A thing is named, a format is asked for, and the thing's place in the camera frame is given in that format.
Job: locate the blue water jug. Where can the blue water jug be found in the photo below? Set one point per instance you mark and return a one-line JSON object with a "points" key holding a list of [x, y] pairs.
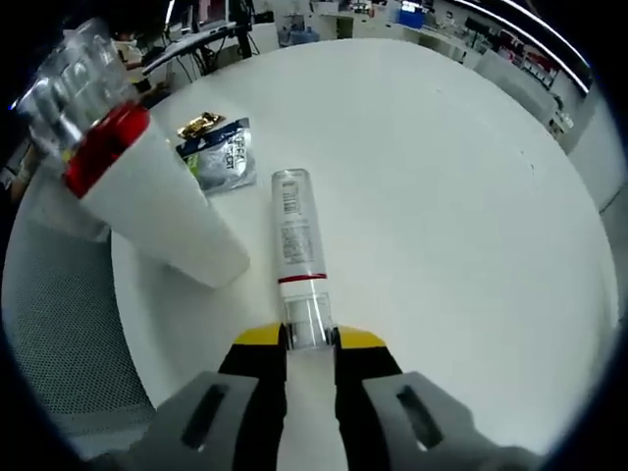
{"points": [[309, 36]]}

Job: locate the blue storage box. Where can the blue storage box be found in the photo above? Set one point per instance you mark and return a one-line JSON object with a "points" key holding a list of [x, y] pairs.
{"points": [[411, 17]]}

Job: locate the office desk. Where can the office desk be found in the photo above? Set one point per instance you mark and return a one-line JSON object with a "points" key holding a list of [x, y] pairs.
{"points": [[196, 44]]}

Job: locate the white counter cabinets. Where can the white counter cabinets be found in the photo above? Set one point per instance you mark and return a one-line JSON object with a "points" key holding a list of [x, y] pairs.
{"points": [[373, 29]]}

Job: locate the small white skincare bottle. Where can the small white skincare bottle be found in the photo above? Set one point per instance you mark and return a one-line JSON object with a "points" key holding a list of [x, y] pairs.
{"points": [[297, 235]]}

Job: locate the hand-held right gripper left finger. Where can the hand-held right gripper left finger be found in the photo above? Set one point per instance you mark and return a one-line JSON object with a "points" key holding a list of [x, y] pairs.
{"points": [[255, 392]]}

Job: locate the dark blue silver skincare sachet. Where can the dark blue silver skincare sachet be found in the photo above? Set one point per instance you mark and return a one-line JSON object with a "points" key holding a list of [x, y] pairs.
{"points": [[228, 157]]}

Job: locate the ceiling light strip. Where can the ceiling light strip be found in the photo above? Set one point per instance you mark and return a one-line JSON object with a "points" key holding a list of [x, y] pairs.
{"points": [[530, 36]]}

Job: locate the red-collared skincare pump bottle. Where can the red-collared skincare pump bottle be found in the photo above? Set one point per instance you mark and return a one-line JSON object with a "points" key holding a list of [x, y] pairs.
{"points": [[167, 211]]}

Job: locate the white mesh office chair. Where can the white mesh office chair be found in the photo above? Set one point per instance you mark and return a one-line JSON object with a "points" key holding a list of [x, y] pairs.
{"points": [[64, 319]]}

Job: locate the gold skincare sachet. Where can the gold skincare sachet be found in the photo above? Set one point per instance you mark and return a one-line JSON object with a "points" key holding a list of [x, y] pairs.
{"points": [[201, 125]]}

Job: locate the background display shelves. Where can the background display shelves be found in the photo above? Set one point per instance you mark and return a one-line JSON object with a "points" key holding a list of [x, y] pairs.
{"points": [[530, 59]]}

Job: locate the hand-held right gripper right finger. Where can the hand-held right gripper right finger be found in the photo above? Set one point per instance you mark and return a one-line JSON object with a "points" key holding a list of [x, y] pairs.
{"points": [[363, 392]]}

